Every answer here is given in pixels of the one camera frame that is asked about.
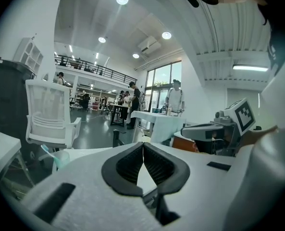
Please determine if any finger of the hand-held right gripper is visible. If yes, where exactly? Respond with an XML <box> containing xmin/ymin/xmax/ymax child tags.
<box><xmin>180</xmin><ymin>122</ymin><xmax>225</xmax><ymax>141</ymax></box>

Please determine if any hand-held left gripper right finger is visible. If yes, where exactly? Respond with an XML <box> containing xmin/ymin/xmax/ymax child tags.
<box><xmin>144</xmin><ymin>142</ymin><xmax>244</xmax><ymax>231</ymax></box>

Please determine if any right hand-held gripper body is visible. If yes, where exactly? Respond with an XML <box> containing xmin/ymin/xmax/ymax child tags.
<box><xmin>194</xmin><ymin>98</ymin><xmax>257</xmax><ymax>157</ymax></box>

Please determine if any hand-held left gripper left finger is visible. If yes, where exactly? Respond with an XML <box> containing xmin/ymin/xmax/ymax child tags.
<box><xmin>21</xmin><ymin>142</ymin><xmax>167</xmax><ymax>231</ymax></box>

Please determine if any person's right forearm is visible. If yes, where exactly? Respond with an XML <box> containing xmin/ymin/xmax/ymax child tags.
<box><xmin>239</xmin><ymin>125</ymin><xmax>280</xmax><ymax>150</ymax></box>

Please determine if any wooden vanity cabinet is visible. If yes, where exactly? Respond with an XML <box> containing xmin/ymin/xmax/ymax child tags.
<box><xmin>172</xmin><ymin>131</ymin><xmax>199</xmax><ymax>154</ymax></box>

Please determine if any teal cup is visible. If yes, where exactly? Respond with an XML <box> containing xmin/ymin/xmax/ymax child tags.
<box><xmin>51</xmin><ymin>150</ymin><xmax>71</xmax><ymax>171</ymax></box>

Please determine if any long ceiling lamp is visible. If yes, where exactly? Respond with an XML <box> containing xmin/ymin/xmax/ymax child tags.
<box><xmin>232</xmin><ymin>64</ymin><xmax>270</xmax><ymax>72</ymax></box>

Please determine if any teal toothbrush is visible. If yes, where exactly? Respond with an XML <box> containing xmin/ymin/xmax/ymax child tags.
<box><xmin>40</xmin><ymin>144</ymin><xmax>59</xmax><ymax>171</ymax></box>

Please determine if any large window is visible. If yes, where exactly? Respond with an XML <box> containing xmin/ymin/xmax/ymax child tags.
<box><xmin>144</xmin><ymin>61</ymin><xmax>183</xmax><ymax>113</ymax></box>

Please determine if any white office chair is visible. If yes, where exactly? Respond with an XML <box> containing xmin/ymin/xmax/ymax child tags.
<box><xmin>25</xmin><ymin>79</ymin><xmax>82</xmax><ymax>154</ymax></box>

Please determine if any black dining table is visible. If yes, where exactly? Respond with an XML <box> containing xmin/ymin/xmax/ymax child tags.
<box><xmin>109</xmin><ymin>103</ymin><xmax>130</xmax><ymax>126</ymax></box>

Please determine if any white ceiling air conditioner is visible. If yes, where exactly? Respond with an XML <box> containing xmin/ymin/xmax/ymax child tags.
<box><xmin>137</xmin><ymin>36</ymin><xmax>162</xmax><ymax>55</ymax></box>

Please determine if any white side table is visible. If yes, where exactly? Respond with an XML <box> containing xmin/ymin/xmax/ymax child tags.
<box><xmin>0</xmin><ymin>128</ymin><xmax>35</xmax><ymax>187</ymax></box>

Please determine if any black mezzanine railing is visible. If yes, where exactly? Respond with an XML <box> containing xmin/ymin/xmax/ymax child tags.
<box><xmin>54</xmin><ymin>54</ymin><xmax>138</xmax><ymax>84</ymax></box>

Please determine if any black cabinet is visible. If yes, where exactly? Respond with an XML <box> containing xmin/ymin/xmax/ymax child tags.
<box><xmin>0</xmin><ymin>58</ymin><xmax>37</xmax><ymax>165</ymax></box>

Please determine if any white arched shelf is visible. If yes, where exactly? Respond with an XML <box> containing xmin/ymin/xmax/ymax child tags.
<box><xmin>13</xmin><ymin>37</ymin><xmax>44</xmax><ymax>75</ymax></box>

